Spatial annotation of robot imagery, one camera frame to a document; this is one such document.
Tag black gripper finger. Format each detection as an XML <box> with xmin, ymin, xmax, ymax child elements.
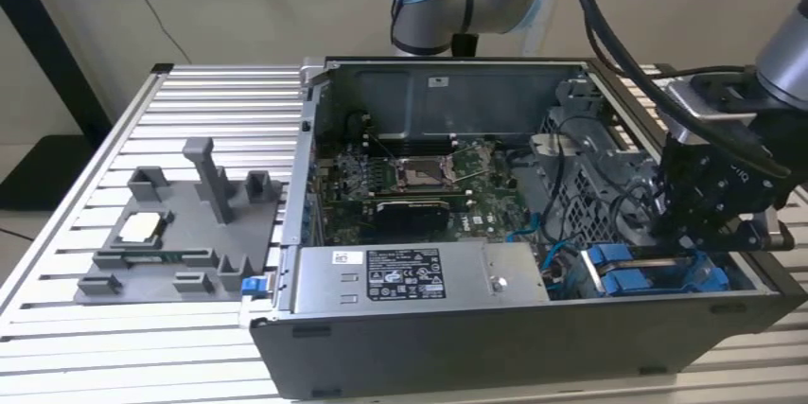
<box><xmin>650</xmin><ymin>231</ymin><xmax>700</xmax><ymax>254</ymax></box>
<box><xmin>700</xmin><ymin>212</ymin><xmax>798</xmax><ymax>254</ymax></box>

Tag perforated metal disk bay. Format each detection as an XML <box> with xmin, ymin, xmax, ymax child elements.
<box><xmin>530</xmin><ymin>105</ymin><xmax>671</xmax><ymax>254</ymax></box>

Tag green motherboard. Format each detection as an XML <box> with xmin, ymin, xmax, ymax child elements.
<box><xmin>315</xmin><ymin>138</ymin><xmax>538</xmax><ymax>247</ymax></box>

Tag silver power supply unit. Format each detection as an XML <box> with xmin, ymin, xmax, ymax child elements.
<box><xmin>294</xmin><ymin>241</ymin><xmax>551</xmax><ymax>315</ymax></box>

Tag metal socket cover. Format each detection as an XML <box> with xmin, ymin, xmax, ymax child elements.
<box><xmin>446</xmin><ymin>145</ymin><xmax>496</xmax><ymax>178</ymax></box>

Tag CPU socket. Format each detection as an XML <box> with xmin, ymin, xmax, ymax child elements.
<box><xmin>391</xmin><ymin>157</ymin><xmax>456</xmax><ymax>187</ymax></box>

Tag dark grey PC case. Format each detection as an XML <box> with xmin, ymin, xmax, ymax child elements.
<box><xmin>250</xmin><ymin>56</ymin><xmax>808</xmax><ymax>400</ymax></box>

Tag thin metal locking lever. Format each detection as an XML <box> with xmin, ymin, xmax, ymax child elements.
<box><xmin>370</xmin><ymin>134</ymin><xmax>399</xmax><ymax>162</ymax></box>

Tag blue case latch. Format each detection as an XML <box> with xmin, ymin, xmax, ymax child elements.
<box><xmin>240</xmin><ymin>275</ymin><xmax>271</xmax><ymax>299</ymax></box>

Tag grey parts rack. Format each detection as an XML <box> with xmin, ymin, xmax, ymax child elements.
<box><xmin>74</xmin><ymin>136</ymin><xmax>283</xmax><ymax>306</ymax></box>

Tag green RAM stick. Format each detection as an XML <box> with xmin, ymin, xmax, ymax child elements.
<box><xmin>123</xmin><ymin>251</ymin><xmax>214</xmax><ymax>266</ymax></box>

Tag silver CPU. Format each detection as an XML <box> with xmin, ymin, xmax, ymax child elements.
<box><xmin>119</xmin><ymin>214</ymin><xmax>170</xmax><ymax>242</ymax></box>

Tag black monitor stand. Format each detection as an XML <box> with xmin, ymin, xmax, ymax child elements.
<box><xmin>0</xmin><ymin>0</ymin><xmax>115</xmax><ymax>211</ymax></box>

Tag blue wire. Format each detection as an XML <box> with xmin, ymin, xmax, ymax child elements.
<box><xmin>508</xmin><ymin>226</ymin><xmax>580</xmax><ymax>277</ymax></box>

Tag thin black wire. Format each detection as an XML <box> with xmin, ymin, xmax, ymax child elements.
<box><xmin>540</xmin><ymin>114</ymin><xmax>599</xmax><ymax>240</ymax></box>

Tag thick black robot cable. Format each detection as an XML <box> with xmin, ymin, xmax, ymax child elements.
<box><xmin>567</xmin><ymin>0</ymin><xmax>795</xmax><ymax>181</ymax></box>

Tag thin black wall cable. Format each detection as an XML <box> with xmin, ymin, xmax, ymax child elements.
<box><xmin>107</xmin><ymin>0</ymin><xmax>191</xmax><ymax>64</ymax></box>

